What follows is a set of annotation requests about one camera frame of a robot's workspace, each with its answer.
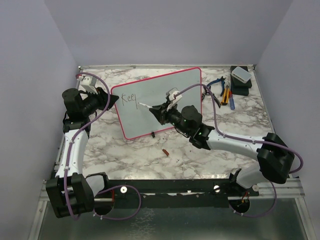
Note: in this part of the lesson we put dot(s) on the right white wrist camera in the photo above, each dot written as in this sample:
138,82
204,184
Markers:
172,97

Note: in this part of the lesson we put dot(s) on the pink framed whiteboard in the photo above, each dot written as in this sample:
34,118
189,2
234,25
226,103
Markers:
135,119

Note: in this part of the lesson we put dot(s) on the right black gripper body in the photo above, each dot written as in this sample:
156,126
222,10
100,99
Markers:
173,117

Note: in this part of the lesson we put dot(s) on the yellow black utility knife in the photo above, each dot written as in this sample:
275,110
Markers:
225,95

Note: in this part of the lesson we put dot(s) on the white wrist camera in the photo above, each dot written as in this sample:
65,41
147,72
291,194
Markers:
88,83
172,97

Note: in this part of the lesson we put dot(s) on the blue screwdriver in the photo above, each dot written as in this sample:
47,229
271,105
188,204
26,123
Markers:
231,101

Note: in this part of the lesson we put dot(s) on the black rectangular box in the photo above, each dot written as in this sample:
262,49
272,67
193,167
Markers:
240,88

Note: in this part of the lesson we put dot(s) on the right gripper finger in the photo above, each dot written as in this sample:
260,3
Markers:
158,114
160,106

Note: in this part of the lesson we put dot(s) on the blue handled pliers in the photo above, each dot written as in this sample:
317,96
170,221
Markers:
221,80

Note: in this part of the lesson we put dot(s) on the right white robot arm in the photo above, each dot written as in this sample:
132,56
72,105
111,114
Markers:
273,160

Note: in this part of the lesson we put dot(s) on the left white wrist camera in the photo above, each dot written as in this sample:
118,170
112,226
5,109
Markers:
88,83

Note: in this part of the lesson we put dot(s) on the white marker pen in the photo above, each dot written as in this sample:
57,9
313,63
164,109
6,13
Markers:
145,105

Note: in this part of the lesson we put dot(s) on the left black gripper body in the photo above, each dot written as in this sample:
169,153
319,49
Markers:
92,103

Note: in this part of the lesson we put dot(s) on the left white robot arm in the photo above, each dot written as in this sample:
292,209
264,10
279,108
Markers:
69,192

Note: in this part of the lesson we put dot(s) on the white rectangular box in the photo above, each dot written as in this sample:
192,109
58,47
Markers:
241,74

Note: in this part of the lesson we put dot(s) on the black handled pliers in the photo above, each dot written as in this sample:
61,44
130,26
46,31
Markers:
207,92

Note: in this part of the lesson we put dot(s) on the aluminium frame rail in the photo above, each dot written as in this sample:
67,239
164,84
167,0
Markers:
292,189

